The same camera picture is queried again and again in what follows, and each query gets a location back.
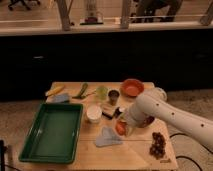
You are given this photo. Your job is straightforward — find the red and white background device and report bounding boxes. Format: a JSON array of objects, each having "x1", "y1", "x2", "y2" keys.
[{"x1": 80, "y1": 0, "x2": 103, "y2": 25}]

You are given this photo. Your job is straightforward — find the grey folded cloth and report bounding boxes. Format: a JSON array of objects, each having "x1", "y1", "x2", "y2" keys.
[{"x1": 94, "y1": 127, "x2": 122, "y2": 147}]

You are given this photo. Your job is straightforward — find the light green plastic cup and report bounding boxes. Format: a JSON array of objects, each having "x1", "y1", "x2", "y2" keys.
[{"x1": 96, "y1": 86, "x2": 108, "y2": 100}]

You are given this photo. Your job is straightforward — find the green cucumber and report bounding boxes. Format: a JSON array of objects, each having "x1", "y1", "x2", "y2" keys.
[{"x1": 72, "y1": 83, "x2": 88, "y2": 99}]

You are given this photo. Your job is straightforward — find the white paper cup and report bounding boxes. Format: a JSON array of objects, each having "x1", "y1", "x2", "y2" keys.
[{"x1": 86, "y1": 105, "x2": 102, "y2": 123}]

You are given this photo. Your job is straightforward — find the bunch of dark grapes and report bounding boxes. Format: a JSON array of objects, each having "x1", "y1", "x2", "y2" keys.
[{"x1": 149, "y1": 132, "x2": 166, "y2": 159}]

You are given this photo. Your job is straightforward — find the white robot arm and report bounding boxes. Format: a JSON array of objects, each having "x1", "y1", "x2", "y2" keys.
[{"x1": 122, "y1": 87, "x2": 213, "y2": 151}]

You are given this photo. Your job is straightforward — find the black and white small object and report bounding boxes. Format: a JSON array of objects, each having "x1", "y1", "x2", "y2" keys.
[{"x1": 114, "y1": 107, "x2": 125, "y2": 118}]

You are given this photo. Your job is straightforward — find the wooden block with black edge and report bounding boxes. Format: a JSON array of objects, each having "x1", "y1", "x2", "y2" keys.
[{"x1": 101, "y1": 103, "x2": 115, "y2": 119}]

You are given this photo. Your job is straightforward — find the black office chair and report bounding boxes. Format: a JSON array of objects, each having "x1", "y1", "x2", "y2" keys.
[{"x1": 8, "y1": 0, "x2": 41, "y2": 11}]

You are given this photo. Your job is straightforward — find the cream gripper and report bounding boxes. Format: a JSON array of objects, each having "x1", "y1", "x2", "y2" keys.
[{"x1": 118, "y1": 115, "x2": 133, "y2": 136}]

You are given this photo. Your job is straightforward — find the dark brown bowl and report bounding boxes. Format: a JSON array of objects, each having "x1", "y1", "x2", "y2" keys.
[{"x1": 139, "y1": 116, "x2": 155, "y2": 128}]

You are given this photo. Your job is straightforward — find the metal cup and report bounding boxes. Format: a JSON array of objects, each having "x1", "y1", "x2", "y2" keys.
[{"x1": 108, "y1": 90, "x2": 120, "y2": 105}]

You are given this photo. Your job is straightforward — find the black cable on floor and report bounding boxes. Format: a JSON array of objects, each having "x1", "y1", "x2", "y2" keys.
[{"x1": 169, "y1": 132, "x2": 213, "y2": 171}]

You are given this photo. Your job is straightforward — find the blue grey sponge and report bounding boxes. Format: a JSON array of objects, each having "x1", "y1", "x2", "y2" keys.
[{"x1": 52, "y1": 93, "x2": 70, "y2": 103}]

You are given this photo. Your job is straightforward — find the green plastic tray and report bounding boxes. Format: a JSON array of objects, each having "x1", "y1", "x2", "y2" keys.
[{"x1": 19, "y1": 103, "x2": 83, "y2": 164}]

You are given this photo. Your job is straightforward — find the orange bowl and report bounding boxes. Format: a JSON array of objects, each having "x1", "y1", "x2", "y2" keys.
[{"x1": 120, "y1": 79, "x2": 144, "y2": 97}]

